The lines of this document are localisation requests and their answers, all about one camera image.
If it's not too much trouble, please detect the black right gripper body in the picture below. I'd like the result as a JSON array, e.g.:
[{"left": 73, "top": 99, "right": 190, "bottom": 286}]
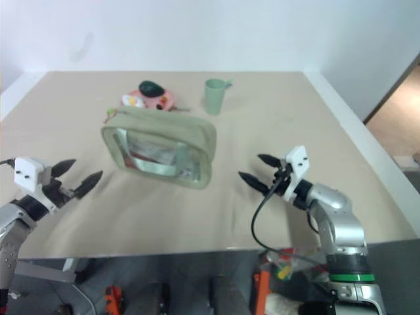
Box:
[{"left": 266, "top": 159, "right": 295, "bottom": 196}]

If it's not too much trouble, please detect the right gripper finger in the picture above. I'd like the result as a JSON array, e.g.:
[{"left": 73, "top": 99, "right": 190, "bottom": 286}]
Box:
[
  {"left": 257, "top": 153, "right": 282, "bottom": 169},
  {"left": 238, "top": 171, "right": 268, "bottom": 194}
]

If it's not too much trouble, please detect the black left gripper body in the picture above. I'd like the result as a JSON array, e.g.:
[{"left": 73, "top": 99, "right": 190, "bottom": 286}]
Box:
[{"left": 39, "top": 166, "right": 82, "bottom": 209}]

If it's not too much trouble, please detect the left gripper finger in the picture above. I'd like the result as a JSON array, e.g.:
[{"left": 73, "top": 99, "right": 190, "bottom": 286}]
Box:
[
  {"left": 52, "top": 159, "right": 77, "bottom": 179},
  {"left": 75, "top": 170, "right": 104, "bottom": 200}
]

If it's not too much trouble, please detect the green transparent toiletry bag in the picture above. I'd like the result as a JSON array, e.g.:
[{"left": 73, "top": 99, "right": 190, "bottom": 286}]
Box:
[{"left": 100, "top": 105, "right": 218, "bottom": 191}]

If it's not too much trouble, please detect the beige table cloth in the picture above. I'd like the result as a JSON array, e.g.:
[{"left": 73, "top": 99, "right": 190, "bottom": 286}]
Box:
[{"left": 0, "top": 70, "right": 419, "bottom": 261}]

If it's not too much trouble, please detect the pale green plastic cup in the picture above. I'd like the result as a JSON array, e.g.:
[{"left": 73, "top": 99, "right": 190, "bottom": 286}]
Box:
[{"left": 204, "top": 78, "right": 234, "bottom": 117}]

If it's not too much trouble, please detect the clear plastic bag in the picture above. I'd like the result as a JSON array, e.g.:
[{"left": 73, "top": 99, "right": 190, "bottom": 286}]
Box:
[{"left": 264, "top": 247, "right": 329, "bottom": 284}]

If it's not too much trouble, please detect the white fried egg toy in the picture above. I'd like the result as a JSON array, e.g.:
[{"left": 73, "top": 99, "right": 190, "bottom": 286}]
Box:
[{"left": 121, "top": 94, "right": 144, "bottom": 108}]

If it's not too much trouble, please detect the orange box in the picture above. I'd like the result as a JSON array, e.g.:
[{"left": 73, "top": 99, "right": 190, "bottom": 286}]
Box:
[{"left": 253, "top": 261, "right": 274, "bottom": 315}]

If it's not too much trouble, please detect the dark green avocado toy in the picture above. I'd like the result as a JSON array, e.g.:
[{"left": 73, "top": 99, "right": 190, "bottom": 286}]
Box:
[{"left": 138, "top": 80, "right": 165, "bottom": 98}]

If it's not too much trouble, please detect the pink plate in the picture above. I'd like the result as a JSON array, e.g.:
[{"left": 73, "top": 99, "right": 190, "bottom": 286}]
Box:
[{"left": 121, "top": 87, "right": 177, "bottom": 112}]

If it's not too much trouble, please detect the orange black tool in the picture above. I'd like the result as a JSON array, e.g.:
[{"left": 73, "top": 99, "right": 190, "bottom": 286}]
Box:
[{"left": 104, "top": 285, "right": 125, "bottom": 315}]

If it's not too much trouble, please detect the white fuzzy roll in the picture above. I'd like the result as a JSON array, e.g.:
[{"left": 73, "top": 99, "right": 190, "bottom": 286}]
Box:
[{"left": 266, "top": 293, "right": 301, "bottom": 315}]

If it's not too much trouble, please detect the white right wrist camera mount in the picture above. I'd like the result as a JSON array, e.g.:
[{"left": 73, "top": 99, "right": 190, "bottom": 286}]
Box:
[{"left": 282, "top": 145, "right": 311, "bottom": 202}]

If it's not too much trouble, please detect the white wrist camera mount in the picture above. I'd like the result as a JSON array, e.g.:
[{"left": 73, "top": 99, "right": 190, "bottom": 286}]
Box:
[
  {"left": 14, "top": 157, "right": 58, "bottom": 210},
  {"left": 282, "top": 145, "right": 311, "bottom": 202}
]

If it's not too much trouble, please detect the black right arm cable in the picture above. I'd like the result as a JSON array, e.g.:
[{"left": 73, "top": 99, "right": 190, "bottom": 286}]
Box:
[{"left": 251, "top": 169, "right": 329, "bottom": 267}]

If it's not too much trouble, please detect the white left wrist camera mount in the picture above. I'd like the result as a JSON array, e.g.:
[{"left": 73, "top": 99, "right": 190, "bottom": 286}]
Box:
[{"left": 14, "top": 157, "right": 58, "bottom": 210}]

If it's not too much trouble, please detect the grey metal table bracket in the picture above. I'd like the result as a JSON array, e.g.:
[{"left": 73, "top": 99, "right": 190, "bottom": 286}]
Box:
[{"left": 14, "top": 257, "right": 79, "bottom": 285}]

